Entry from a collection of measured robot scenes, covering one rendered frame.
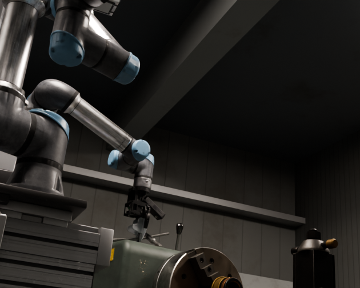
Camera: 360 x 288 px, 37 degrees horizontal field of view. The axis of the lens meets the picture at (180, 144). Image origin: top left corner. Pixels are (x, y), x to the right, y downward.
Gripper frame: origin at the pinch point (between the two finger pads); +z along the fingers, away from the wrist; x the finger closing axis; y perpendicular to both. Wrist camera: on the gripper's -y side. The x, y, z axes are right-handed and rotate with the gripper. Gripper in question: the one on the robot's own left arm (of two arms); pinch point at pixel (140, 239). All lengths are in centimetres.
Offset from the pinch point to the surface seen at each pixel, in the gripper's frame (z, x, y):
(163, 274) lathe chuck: 17.3, 26.1, 3.0
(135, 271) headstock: 16.3, 16.4, 8.8
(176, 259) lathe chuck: 12.1, 29.2, 0.4
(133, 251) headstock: 9.3, 16.2, 10.6
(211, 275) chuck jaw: 17.4, 39.4, -7.5
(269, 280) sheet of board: -44, -206, -245
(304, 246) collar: 17, 90, 0
